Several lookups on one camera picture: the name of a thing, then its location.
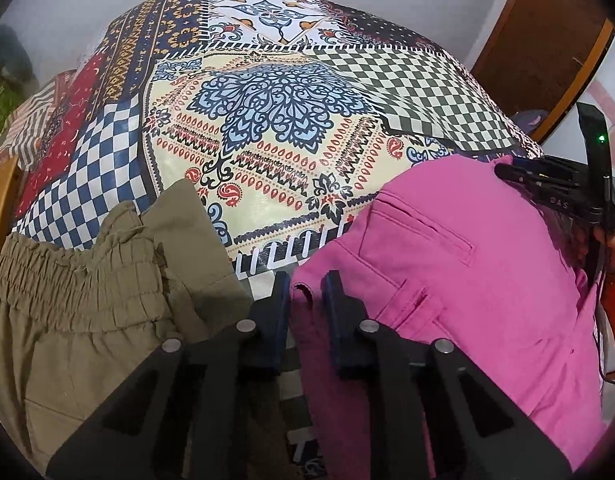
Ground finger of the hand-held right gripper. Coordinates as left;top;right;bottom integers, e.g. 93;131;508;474
494;156;588;206

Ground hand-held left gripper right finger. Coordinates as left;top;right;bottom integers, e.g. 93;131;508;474
321;270;574;480

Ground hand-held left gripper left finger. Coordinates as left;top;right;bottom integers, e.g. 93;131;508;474
45;271;291;480

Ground pink pants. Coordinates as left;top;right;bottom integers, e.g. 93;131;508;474
290;154;608;480

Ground olive green pants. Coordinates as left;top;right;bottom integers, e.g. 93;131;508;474
0;178;308;480

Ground brown wooden door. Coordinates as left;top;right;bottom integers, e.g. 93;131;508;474
470;0;615;142

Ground patterned patchwork bedsheet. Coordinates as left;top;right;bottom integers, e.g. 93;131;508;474
8;0;545;480

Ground mustard yellow cloth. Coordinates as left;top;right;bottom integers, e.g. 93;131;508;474
0;155;24;266

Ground striped cloth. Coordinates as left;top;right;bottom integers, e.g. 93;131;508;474
0;71;78;171

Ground green cloth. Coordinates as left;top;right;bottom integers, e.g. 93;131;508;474
0;50;38;151

